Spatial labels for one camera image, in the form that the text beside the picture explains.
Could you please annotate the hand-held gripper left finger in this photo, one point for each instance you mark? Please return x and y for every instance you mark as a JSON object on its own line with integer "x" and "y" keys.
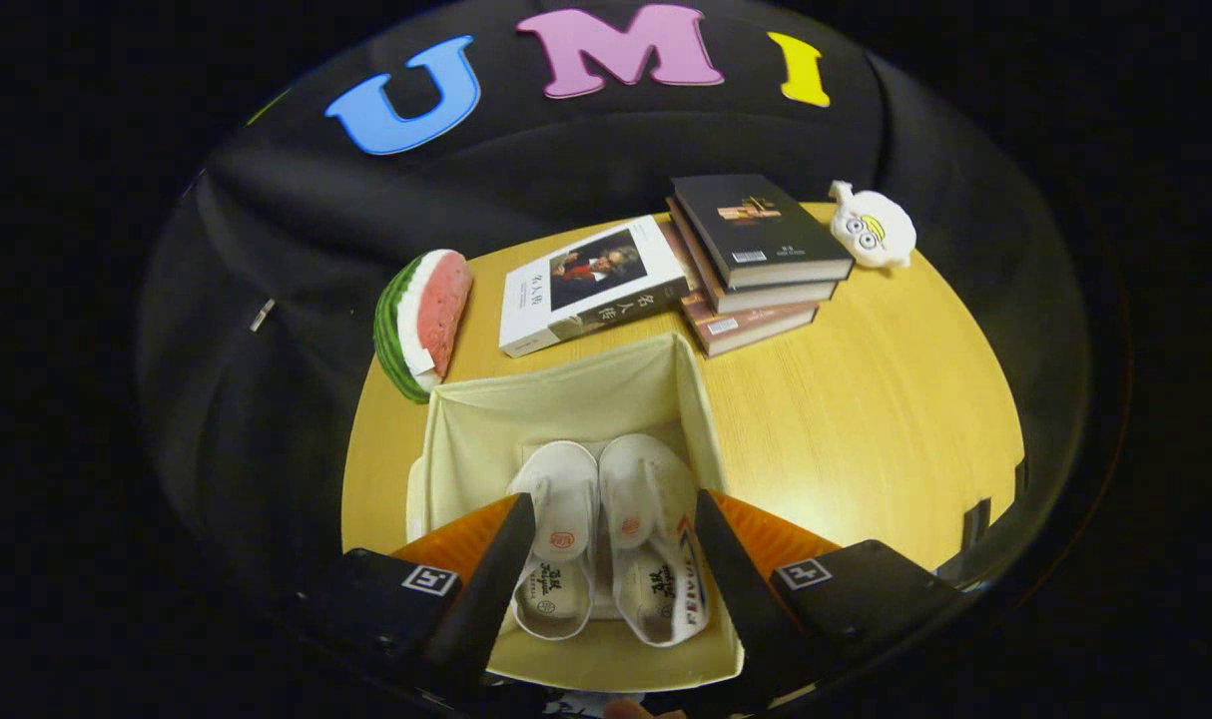
{"x": 486, "y": 609}

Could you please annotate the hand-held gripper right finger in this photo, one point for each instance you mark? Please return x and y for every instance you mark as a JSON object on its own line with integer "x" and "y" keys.
{"x": 751, "y": 609}

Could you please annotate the white canvas shoe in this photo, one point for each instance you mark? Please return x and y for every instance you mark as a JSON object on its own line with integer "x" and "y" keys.
{"x": 646, "y": 489}
{"x": 563, "y": 489}

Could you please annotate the cream fabric storage box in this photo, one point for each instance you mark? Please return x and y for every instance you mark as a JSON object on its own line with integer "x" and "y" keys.
{"x": 566, "y": 399}

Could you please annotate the reddish brown cover book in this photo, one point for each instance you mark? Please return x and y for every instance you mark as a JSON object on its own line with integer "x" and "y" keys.
{"x": 766, "y": 325}

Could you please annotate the watermelon slice plush toy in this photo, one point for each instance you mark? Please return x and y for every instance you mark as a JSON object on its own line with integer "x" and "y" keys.
{"x": 444, "y": 310}

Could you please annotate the white portrait cover book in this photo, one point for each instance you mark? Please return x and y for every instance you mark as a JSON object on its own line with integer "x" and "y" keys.
{"x": 536, "y": 310}

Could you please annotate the dark brown cover book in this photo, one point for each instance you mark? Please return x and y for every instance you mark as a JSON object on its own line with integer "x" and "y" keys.
{"x": 776, "y": 298}

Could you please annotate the small wooden clothespin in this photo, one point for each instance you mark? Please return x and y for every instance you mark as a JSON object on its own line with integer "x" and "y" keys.
{"x": 262, "y": 316}

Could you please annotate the black cover book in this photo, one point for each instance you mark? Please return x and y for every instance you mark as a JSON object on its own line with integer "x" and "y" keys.
{"x": 746, "y": 230}

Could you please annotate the white cartoon plush toy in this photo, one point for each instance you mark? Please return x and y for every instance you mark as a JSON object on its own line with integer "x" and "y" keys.
{"x": 876, "y": 230}

